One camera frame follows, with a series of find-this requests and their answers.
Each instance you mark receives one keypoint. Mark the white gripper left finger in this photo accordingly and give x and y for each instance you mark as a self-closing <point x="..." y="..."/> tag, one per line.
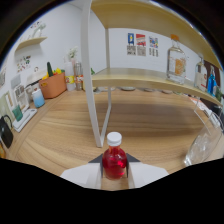
<point x="85" y="175"/>

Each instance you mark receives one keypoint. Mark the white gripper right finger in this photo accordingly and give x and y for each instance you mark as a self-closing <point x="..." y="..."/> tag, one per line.
<point x="145" y="174"/>

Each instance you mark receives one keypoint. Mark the small red liquid bottle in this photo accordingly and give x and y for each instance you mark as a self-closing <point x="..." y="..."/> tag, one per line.
<point x="114" y="163"/>

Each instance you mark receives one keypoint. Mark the small clear bottle orange cap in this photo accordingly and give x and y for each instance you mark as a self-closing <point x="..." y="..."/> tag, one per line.
<point x="176" y="65"/>

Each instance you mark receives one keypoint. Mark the light blue cup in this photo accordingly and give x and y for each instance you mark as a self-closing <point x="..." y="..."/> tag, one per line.
<point x="38" y="99"/>

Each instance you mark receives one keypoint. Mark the white flat tray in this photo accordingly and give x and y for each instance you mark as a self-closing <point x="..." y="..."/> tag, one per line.
<point x="24" y="120"/>

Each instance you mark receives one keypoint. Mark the large white bowl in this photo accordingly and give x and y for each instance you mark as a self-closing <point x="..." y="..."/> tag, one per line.
<point x="128" y="88"/>

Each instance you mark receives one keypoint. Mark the black kettle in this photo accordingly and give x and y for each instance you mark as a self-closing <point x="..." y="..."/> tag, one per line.
<point x="6" y="133"/>

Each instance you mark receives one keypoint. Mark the orange storage basket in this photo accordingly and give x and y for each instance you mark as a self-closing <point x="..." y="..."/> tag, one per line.
<point x="53" y="86"/>

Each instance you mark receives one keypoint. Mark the white two-tier wooden shelf rack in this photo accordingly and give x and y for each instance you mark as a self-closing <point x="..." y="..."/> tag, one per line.
<point x="133" y="78"/>

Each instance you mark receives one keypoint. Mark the white vase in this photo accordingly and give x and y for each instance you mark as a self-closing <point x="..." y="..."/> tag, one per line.
<point x="70" y="76"/>

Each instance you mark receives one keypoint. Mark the metal tumbler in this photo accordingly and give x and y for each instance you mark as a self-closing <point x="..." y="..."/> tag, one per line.
<point x="78" y="75"/>

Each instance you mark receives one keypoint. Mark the blue liquid bottle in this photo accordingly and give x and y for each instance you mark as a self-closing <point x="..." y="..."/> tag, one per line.
<point x="211" y="83"/>

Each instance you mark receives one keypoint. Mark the multicolour wall poster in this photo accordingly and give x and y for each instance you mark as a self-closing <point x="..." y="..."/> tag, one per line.
<point x="153" y="45"/>

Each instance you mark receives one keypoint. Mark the red wall poster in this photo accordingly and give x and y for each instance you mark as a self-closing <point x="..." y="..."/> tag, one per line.
<point x="140" y="43"/>

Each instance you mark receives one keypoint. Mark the blue wall poster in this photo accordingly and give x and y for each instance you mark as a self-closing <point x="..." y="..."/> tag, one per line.
<point x="131" y="41"/>

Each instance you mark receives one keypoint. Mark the wooden wall shelf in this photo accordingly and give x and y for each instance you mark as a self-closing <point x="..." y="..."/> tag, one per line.
<point x="31" y="41"/>

